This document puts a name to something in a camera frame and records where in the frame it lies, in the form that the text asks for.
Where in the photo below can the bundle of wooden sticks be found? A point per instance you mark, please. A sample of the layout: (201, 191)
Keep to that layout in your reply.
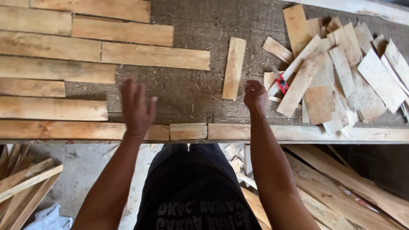
(22, 185)

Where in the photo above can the person's black printed shirt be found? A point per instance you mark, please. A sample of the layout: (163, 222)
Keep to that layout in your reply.
(195, 191)

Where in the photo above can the single short wooden slat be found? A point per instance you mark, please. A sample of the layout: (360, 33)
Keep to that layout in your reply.
(234, 68)

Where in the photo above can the pile of thin veneer pieces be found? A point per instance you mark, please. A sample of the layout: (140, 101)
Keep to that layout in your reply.
(338, 73)

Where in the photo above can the person's left hand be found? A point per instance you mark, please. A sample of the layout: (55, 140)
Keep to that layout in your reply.
(136, 116)

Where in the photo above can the person's right fingers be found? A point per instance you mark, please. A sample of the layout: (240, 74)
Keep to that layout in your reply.
(255, 88)

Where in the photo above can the long pale wooden batten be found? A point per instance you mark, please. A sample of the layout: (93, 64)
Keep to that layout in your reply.
(319, 133)

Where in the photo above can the white plastic bag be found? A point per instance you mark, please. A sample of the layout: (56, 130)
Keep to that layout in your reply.
(48, 220)

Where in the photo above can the red utility knife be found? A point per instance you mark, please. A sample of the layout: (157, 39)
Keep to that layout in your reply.
(281, 83)

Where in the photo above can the heap of long wooden boards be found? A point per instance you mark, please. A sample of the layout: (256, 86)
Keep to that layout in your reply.
(335, 191)

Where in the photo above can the rows of laid wooden slats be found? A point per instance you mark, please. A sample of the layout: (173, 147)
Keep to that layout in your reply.
(64, 64)

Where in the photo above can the small wooden block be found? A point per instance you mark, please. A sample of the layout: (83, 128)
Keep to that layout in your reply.
(188, 131)

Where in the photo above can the pale rough wooden plank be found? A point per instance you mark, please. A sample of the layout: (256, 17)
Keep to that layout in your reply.
(361, 8)

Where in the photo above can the person's right hand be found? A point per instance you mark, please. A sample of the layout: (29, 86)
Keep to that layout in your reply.
(255, 99)

